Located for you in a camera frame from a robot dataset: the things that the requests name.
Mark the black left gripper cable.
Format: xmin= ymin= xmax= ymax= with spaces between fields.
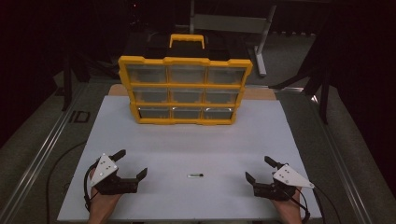
xmin=82 ymin=161 xmax=101 ymax=213

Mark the grey desk with white legs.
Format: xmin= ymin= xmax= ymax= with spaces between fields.
xmin=188 ymin=0 xmax=278 ymax=77

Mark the aluminium floor rail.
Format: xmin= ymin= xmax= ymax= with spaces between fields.
xmin=306 ymin=92 xmax=375 ymax=224
xmin=0 ymin=85 xmax=87 ymax=224

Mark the grid of clear organizer drawers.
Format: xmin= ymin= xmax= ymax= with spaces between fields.
xmin=126 ymin=63 xmax=248 ymax=120

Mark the person's left hand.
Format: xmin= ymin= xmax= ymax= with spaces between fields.
xmin=88 ymin=169 xmax=122 ymax=224

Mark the person's right hand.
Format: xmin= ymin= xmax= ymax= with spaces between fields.
xmin=272 ymin=189 xmax=304 ymax=224

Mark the yellow drawer organizer cabinet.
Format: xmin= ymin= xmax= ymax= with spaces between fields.
xmin=117 ymin=33 xmax=254 ymax=126

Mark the clear plastic drawer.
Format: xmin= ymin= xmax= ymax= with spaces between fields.
xmin=206 ymin=66 xmax=248 ymax=85

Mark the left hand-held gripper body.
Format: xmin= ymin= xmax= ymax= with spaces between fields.
xmin=90 ymin=153 xmax=140 ymax=196

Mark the black floor cable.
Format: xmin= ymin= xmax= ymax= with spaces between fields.
xmin=45 ymin=140 xmax=88 ymax=224

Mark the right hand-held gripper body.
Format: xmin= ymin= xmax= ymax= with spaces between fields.
xmin=253 ymin=162 xmax=316 ymax=202

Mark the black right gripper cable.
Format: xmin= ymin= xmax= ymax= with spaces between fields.
xmin=288 ymin=186 xmax=312 ymax=223

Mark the black metal stand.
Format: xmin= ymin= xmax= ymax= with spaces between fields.
xmin=269 ymin=18 xmax=335 ymax=125

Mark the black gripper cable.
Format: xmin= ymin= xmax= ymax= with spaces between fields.
xmin=82 ymin=161 xmax=101 ymax=213
xmin=288 ymin=186 xmax=312 ymax=223

